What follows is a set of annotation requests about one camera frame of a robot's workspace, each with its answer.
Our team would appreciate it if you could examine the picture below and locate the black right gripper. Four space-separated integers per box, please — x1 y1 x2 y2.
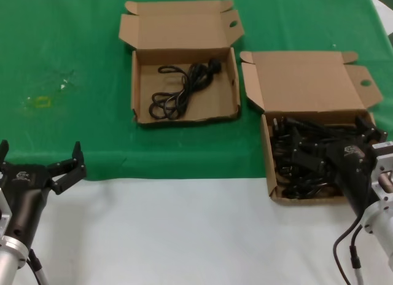
289 114 388 219

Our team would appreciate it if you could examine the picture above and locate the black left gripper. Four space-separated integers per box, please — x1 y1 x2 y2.
0 139 88 248

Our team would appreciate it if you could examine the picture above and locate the cardboard box with round hole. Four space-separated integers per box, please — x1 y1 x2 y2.
118 0 246 125

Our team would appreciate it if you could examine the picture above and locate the green tablecloth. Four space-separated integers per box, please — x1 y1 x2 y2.
0 0 393 181

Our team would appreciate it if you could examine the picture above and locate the white sheet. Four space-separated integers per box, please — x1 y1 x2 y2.
370 0 393 37

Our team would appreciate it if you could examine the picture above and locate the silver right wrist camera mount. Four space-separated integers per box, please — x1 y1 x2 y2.
371 140 393 206

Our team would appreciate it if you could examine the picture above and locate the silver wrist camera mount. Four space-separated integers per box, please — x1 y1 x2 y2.
0 186 14 235
371 140 393 206

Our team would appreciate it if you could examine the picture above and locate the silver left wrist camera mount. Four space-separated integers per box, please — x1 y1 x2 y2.
0 186 14 235

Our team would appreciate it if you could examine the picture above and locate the cardboard box holding cables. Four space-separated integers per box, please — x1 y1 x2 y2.
239 50 384 206

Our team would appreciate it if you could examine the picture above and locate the left arm cable silver connector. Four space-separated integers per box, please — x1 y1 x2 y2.
28 249 49 285

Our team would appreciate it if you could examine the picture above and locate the arm cable silver connector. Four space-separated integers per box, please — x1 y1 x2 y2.
28 249 49 285
349 228 368 285

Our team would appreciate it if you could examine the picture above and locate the plain black right arm cable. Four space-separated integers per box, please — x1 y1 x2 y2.
333 217 365 285

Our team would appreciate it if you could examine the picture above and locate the right arm cable silver connector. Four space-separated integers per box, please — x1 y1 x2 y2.
349 228 368 285

